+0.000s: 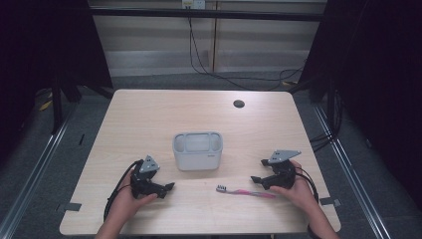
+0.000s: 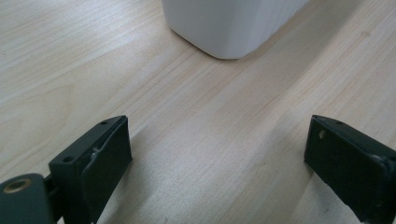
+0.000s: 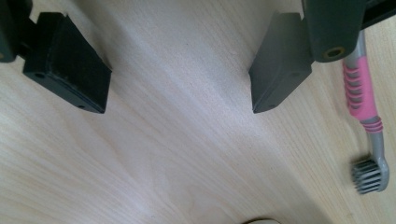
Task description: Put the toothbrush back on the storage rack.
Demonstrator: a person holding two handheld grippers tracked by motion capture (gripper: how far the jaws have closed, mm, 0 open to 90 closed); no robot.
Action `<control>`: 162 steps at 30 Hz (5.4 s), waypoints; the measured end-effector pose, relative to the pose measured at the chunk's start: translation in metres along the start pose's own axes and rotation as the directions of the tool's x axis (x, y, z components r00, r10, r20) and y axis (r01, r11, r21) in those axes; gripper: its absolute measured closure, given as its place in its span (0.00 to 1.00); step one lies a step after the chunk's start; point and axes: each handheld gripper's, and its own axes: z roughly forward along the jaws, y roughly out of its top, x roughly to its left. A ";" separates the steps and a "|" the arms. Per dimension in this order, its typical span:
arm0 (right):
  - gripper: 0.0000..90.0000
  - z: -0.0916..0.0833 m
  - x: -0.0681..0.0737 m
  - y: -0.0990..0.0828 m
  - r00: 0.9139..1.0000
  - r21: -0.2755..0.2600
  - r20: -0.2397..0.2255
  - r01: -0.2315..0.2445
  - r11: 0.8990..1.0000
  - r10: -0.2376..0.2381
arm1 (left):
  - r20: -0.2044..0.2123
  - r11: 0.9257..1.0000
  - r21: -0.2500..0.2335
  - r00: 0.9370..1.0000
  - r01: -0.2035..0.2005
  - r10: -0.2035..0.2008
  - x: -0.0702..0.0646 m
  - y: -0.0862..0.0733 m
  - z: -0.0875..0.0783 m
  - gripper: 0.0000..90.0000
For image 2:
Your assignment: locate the white plastic container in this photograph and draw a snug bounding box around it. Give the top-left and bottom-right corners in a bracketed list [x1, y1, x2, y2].
[161, 0, 312, 61]

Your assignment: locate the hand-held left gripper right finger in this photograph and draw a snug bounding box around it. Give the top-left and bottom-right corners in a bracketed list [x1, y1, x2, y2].
[304, 114, 396, 224]

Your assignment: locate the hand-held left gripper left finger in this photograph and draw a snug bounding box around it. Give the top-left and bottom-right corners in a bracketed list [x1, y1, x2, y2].
[48, 115, 134, 224]

